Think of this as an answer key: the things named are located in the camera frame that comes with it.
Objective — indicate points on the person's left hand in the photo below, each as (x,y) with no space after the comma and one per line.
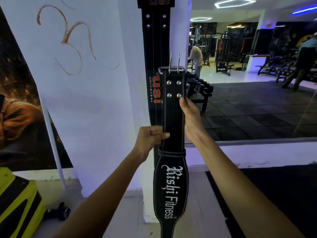
(147,141)

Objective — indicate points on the person's right hand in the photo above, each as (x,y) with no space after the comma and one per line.
(193,123)

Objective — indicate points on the person's right thumb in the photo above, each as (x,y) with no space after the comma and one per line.
(183,104)

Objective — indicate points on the person's left thumb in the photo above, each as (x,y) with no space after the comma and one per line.
(162,136)

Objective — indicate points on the black belt with white lettering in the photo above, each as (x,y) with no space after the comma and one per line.
(173,116)

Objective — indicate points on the person's left forearm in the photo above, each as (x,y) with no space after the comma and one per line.
(99,203)

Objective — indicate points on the person's right forearm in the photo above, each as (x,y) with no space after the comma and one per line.
(237,190)

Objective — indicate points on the black dumbbell rack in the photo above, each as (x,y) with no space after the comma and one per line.
(201,89)

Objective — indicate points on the black belt with red lettering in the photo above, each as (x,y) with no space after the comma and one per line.
(154,47)

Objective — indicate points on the small hexagon ceiling light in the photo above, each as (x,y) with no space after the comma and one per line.
(198,20)

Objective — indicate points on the large hexagon ceiling light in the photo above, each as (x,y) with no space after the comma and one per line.
(220,4)

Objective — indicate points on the small black dumbbell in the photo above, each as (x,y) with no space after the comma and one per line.
(59,211)

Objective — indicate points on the blue ceiling light strip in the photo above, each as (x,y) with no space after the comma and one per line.
(304,9)

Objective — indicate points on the yellow and black gym equipment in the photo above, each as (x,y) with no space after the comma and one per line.
(17,205)

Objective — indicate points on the large wall mirror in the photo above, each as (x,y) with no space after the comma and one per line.
(247,109)

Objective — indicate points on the dark orange wall poster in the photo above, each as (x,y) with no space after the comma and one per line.
(19,96)

